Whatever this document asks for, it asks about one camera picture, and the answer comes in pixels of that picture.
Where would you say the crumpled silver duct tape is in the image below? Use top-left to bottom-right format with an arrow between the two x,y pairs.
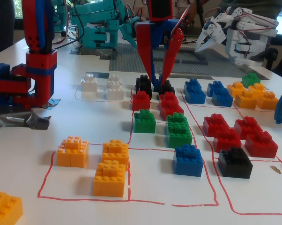
0,109 -> 52,131

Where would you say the blue lego block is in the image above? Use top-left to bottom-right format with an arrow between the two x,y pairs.
183,78 -> 206,105
207,81 -> 234,107
173,144 -> 204,178

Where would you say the white lego block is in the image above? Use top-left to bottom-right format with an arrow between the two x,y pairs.
81,73 -> 98,99
106,75 -> 125,101

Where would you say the grey lego baseplate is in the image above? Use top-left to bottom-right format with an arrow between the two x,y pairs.
109,43 -> 270,80

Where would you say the small silver tape piece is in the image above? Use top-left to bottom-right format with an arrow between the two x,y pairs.
39,97 -> 61,111

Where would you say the black lego block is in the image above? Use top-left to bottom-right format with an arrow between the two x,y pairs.
217,147 -> 253,180
157,79 -> 176,96
135,75 -> 153,99

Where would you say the red lego block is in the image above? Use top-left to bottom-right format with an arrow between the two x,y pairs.
234,116 -> 263,141
244,131 -> 279,159
159,91 -> 185,122
213,128 -> 242,153
202,113 -> 231,138
132,90 -> 151,111

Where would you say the black cable with round tip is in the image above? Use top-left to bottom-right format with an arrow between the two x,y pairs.
53,30 -> 68,50

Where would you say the red white servo cable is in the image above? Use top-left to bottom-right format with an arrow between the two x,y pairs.
171,4 -> 191,33

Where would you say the black tripod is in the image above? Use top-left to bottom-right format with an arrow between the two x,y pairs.
195,0 -> 206,27

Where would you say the silver tape under teal arm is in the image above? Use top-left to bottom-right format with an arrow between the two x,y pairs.
69,46 -> 120,61

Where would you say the orange lego block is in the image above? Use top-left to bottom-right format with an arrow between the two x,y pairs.
256,91 -> 279,110
227,81 -> 246,99
56,135 -> 89,168
0,189 -> 23,225
248,83 -> 267,95
101,139 -> 129,166
93,159 -> 127,198
234,90 -> 258,109

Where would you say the grey lego brick frame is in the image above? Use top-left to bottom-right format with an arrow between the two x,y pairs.
152,49 -> 209,66

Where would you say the small brown scrap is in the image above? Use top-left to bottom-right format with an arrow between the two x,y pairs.
269,165 -> 282,175

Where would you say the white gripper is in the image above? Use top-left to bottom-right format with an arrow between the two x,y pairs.
194,20 -> 227,53

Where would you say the seated person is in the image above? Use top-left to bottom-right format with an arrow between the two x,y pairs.
217,0 -> 282,21

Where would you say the red and blue gripper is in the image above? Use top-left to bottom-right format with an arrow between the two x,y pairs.
119,17 -> 185,91

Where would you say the green lego block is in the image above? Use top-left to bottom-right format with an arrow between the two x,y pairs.
166,112 -> 193,149
241,72 -> 261,89
134,109 -> 156,134

